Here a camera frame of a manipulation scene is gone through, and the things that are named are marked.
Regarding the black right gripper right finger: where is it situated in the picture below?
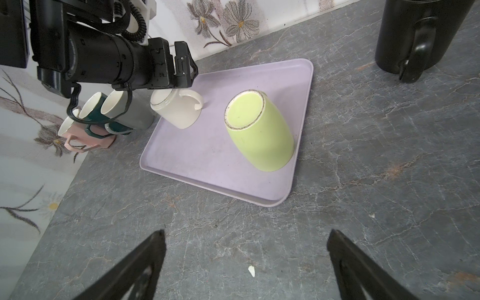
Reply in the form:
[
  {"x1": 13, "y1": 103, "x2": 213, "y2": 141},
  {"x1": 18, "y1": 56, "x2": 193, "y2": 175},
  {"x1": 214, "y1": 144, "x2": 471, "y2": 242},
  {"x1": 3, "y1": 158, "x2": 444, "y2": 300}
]
[{"x1": 327, "y1": 229, "x2": 417, "y2": 300}]

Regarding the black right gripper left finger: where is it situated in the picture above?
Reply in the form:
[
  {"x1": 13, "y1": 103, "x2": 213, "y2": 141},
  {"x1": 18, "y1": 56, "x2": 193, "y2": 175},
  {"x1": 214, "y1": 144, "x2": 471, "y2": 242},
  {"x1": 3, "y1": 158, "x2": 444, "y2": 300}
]
[{"x1": 75, "y1": 229, "x2": 166, "y2": 300}]

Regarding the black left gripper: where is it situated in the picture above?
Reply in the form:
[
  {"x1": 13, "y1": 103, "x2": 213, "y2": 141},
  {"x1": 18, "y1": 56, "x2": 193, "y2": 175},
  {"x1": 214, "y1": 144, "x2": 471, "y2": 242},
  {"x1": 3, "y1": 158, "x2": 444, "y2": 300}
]
[{"x1": 146, "y1": 37, "x2": 198, "y2": 90}]

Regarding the white ceramic mug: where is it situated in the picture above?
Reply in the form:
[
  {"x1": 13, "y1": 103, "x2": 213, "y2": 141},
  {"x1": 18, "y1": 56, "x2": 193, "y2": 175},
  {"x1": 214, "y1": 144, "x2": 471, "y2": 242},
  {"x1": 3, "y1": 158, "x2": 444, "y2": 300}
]
[{"x1": 150, "y1": 89, "x2": 204, "y2": 130}]

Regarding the grey ceramic mug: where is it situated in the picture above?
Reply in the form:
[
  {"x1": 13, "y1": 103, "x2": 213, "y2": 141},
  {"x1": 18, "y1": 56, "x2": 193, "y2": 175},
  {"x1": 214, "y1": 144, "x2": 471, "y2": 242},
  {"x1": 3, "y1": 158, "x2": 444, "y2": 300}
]
[{"x1": 101, "y1": 91, "x2": 155, "y2": 130}]

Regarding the dark green ceramic mug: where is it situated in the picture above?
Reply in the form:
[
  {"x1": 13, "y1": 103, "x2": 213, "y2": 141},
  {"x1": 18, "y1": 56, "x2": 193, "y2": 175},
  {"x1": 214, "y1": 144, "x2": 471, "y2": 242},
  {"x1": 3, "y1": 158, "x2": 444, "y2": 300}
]
[{"x1": 78, "y1": 92, "x2": 133, "y2": 139}]

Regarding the pink ceramic mug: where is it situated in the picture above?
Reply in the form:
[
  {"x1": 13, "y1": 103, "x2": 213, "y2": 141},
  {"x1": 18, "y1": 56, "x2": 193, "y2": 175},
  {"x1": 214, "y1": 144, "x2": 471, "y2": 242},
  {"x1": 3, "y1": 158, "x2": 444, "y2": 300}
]
[{"x1": 58, "y1": 117, "x2": 116, "y2": 153}]

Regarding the black ceramic mug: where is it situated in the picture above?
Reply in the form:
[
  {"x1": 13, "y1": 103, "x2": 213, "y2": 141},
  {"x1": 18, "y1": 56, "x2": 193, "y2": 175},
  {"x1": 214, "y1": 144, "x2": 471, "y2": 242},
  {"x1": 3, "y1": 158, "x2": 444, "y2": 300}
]
[{"x1": 375, "y1": 0, "x2": 475, "y2": 83}]

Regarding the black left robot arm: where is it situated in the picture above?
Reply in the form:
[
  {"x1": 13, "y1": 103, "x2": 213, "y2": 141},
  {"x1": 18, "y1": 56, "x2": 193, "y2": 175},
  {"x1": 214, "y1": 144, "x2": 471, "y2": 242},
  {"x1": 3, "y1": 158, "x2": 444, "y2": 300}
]
[{"x1": 1, "y1": 1, "x2": 198, "y2": 98}]

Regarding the light green ceramic mug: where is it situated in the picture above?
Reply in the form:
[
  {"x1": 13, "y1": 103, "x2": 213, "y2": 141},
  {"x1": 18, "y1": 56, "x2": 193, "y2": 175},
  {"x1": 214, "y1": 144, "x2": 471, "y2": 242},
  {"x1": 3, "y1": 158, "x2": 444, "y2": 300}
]
[{"x1": 224, "y1": 89, "x2": 295, "y2": 172}]

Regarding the lavender plastic tray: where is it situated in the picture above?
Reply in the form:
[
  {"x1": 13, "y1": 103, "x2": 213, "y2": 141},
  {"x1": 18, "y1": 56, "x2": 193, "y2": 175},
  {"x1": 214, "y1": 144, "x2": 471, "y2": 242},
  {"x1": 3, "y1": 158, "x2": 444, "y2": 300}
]
[{"x1": 139, "y1": 58, "x2": 314, "y2": 207}]

